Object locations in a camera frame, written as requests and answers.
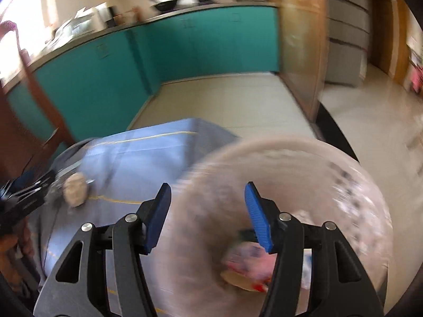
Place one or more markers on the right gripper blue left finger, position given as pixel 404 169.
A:
pixel 152 216

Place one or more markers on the white tissue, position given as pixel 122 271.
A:
pixel 75 190

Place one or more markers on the glass sliding door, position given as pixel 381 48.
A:
pixel 303 50

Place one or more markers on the blue checkered tablecloth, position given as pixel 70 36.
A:
pixel 124 170

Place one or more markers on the silver refrigerator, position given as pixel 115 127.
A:
pixel 348 33

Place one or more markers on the white plastic trash basket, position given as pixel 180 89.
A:
pixel 334 232

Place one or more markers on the pink trash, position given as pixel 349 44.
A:
pixel 249 267

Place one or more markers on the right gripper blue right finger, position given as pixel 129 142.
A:
pixel 264 217

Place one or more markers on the black wok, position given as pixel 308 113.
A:
pixel 166 6

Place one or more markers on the brown wooden chair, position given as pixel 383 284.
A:
pixel 23 150

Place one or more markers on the teal lower kitchen cabinets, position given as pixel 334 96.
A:
pixel 100 85

